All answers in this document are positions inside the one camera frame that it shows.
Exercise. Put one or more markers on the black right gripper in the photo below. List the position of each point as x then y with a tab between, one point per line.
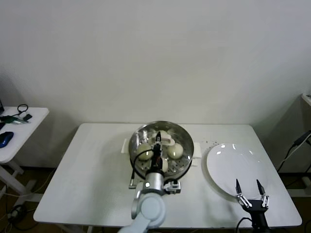
258	210

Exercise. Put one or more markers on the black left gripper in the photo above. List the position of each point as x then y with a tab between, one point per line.
157	157

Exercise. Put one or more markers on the round glass pot lid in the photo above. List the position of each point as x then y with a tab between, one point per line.
185	143

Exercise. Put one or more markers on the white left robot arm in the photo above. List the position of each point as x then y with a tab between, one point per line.
151	208

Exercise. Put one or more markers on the stainless steel steamer basket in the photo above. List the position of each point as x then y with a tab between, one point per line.
125	146

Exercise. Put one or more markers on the white round plate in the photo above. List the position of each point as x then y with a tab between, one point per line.
230	167

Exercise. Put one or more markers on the white side table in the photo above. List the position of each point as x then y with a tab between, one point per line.
36	116

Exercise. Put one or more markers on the small black device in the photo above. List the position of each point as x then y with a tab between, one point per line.
27	117

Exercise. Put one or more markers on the blue computer mouse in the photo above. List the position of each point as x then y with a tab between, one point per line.
5	139

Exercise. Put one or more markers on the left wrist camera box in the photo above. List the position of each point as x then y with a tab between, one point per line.
173	187

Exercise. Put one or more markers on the white desk frame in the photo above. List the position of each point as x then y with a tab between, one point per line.
306	99

